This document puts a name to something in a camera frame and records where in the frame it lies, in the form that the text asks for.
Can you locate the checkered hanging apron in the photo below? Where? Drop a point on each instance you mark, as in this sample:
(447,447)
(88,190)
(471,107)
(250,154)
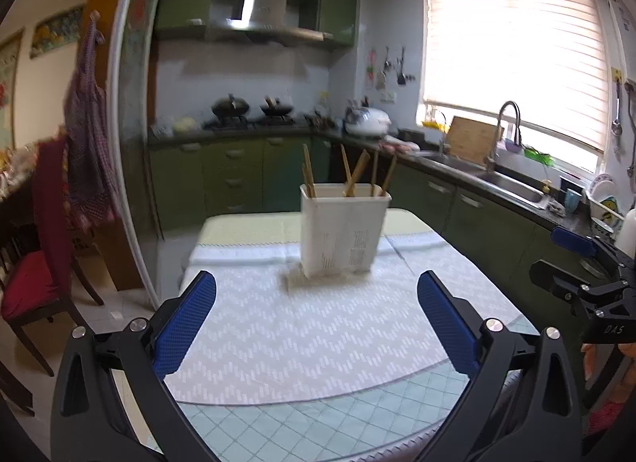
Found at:
(92,192)

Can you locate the steel range hood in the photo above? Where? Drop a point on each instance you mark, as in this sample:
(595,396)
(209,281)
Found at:
(285,22)

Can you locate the white chevron table cloth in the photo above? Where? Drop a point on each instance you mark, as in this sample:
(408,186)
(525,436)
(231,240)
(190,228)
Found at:
(276,336)

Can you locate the green lower kitchen cabinets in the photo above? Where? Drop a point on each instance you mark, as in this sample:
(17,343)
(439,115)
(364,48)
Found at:
(247,172)

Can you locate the pink cloth on counter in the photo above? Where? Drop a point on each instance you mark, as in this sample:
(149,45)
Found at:
(396,146)

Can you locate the white window blind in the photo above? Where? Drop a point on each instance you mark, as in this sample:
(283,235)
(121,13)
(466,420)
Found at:
(549,56)

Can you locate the colourful wall poster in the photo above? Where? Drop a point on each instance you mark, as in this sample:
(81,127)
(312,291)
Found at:
(57,31)

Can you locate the red cushioned wooden chair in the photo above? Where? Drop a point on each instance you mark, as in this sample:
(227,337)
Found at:
(40,286)

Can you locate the stainless steel double sink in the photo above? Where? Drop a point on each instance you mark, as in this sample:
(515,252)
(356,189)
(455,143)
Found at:
(508,185)

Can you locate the hanging kitchen utensils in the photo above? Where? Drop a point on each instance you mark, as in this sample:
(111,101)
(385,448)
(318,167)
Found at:
(379,69)

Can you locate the white rice cooker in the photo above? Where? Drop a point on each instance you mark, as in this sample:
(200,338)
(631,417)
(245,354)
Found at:
(366,122)

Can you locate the light bamboo chopstick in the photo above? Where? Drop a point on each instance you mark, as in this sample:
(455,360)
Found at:
(346,166)
(374,173)
(356,174)

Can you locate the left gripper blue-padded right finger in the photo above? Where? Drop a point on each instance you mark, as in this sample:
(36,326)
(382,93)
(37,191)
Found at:
(520,402)

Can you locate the pink patterned sleeve forearm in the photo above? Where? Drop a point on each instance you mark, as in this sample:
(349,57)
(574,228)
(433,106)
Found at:
(604,417)

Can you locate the framed wall picture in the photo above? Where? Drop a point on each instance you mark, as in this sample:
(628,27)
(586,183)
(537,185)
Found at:
(9,57)

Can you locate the brown wooden chopstick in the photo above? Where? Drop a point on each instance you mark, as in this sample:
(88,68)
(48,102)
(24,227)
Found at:
(389,174)
(308,185)

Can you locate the black wok with handle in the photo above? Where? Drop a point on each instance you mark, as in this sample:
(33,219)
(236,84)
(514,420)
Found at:
(275,108)

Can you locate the dark red-tipped wooden chopstick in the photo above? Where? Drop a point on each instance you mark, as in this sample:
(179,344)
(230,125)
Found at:
(308,164)

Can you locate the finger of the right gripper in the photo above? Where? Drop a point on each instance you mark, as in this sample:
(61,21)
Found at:
(570,241)
(562,285)

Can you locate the small steel faucet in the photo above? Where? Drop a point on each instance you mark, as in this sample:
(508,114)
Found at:
(441,121)

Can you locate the cream plastic utensil holder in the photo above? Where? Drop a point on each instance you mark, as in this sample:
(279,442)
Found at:
(340,233)

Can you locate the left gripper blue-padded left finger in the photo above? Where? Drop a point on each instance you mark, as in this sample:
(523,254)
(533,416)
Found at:
(89,421)

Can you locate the black wok with lid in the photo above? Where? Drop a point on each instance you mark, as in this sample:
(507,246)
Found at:
(230,107)

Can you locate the person's right hand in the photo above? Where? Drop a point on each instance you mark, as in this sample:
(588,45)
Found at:
(594,359)

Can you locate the gas stove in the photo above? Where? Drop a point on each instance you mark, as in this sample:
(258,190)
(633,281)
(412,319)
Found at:
(244,123)

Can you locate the wooden cutting board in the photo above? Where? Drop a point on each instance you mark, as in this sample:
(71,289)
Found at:
(472,140)

